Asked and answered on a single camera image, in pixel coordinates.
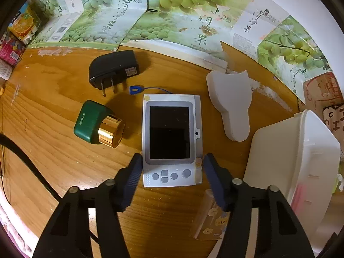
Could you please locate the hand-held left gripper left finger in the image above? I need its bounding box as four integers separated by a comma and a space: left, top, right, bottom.
32, 153, 143, 258

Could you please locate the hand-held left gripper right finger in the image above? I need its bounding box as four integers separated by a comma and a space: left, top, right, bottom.
203, 153, 315, 258

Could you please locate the white plastic storage bin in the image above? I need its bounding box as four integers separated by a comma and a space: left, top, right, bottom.
243, 109, 341, 244

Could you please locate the white handheld screen device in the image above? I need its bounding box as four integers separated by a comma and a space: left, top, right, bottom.
142, 94, 203, 188

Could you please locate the green bottle with gold cap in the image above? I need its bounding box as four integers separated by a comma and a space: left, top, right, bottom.
74, 100, 126, 149

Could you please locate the blue tag lanyard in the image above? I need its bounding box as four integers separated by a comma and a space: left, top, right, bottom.
129, 85, 172, 95

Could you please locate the black power adapter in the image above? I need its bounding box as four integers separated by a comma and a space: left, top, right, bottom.
89, 50, 140, 97

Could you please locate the clear bear print sleeve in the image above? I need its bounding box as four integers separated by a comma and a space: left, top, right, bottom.
191, 189, 230, 241

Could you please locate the white foam piece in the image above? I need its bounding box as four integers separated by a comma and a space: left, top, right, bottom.
206, 69, 253, 142

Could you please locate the pink patterned cloth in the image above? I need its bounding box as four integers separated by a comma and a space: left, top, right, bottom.
0, 203, 33, 256

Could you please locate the beige keyboard print canvas pouch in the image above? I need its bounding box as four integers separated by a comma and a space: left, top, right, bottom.
322, 105, 344, 162

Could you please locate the cardboard box with red print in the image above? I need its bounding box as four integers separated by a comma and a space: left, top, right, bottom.
302, 71, 344, 111

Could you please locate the grape print cardboard backdrop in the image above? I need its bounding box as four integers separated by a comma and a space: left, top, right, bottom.
27, 0, 332, 104

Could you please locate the pink box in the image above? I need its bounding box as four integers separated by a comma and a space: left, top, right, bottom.
0, 31, 26, 66

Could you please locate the orange print carton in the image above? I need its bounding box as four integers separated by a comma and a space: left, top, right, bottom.
8, 1, 41, 44

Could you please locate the black cable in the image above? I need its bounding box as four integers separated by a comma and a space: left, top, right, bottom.
0, 134, 63, 203

